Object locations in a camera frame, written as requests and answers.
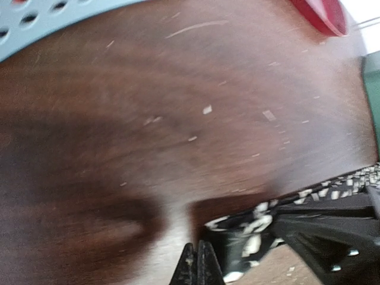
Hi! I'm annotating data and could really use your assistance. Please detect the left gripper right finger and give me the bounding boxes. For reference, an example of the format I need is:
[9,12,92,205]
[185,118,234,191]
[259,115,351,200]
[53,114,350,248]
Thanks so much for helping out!
[197,240,224,285]

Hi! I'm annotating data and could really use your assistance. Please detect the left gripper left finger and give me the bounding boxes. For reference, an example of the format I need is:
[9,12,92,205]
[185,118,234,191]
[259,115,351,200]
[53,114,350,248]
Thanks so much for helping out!
[169,243,197,285]

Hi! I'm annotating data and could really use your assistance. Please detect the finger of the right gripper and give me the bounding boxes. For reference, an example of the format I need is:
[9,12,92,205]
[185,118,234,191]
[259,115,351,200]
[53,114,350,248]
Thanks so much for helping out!
[271,186,379,284]

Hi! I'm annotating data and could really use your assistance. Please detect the black white floral tie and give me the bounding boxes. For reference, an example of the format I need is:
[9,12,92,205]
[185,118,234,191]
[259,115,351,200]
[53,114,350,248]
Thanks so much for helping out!
[205,164,379,283]

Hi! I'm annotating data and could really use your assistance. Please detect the dark green divided organizer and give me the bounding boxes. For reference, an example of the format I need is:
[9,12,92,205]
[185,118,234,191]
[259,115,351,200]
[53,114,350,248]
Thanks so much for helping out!
[361,51,380,160]

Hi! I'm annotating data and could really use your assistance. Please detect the round red tray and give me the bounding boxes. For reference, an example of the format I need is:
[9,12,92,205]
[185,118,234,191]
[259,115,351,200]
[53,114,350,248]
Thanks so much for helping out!
[289,0,349,37]

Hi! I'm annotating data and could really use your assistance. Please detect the light blue plastic basket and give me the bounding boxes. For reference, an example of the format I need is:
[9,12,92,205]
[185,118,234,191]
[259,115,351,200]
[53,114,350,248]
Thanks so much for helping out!
[1,0,140,62]

